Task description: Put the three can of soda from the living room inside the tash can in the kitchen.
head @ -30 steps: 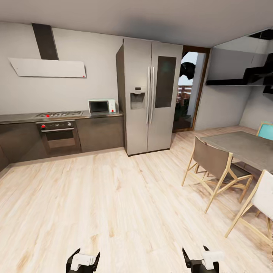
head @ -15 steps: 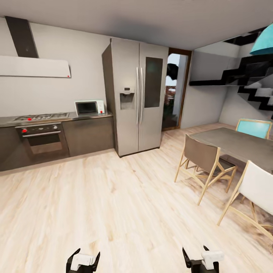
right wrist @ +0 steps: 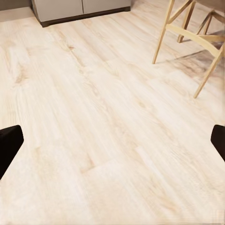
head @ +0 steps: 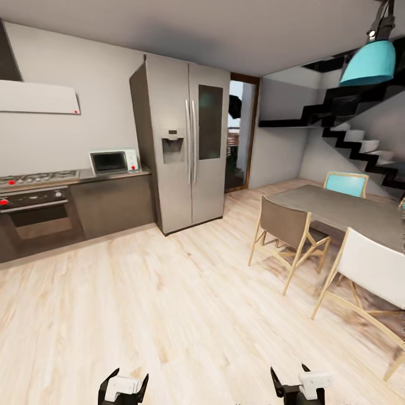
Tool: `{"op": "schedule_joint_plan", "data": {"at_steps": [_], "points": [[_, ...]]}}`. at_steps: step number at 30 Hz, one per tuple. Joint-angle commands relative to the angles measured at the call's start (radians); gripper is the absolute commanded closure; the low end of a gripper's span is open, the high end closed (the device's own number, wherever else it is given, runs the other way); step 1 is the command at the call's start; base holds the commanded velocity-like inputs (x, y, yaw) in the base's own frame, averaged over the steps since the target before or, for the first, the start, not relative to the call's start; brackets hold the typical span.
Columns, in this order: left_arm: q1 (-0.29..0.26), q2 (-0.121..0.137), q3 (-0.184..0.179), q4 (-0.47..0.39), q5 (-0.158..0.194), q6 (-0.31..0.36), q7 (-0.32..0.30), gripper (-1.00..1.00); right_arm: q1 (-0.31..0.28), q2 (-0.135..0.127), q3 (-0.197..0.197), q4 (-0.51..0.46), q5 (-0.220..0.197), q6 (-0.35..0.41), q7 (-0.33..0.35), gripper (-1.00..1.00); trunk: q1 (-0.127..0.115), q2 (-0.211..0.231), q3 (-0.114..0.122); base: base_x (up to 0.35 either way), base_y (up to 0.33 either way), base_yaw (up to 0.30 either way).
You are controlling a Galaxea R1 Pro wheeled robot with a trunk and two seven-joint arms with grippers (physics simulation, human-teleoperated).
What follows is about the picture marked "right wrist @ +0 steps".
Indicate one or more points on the straight chair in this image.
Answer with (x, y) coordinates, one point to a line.
(203, 40)

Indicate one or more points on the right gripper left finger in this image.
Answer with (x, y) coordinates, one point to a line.
(11, 140)

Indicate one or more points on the fridge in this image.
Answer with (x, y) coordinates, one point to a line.
(51, 12)

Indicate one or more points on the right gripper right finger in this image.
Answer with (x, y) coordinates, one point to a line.
(218, 139)

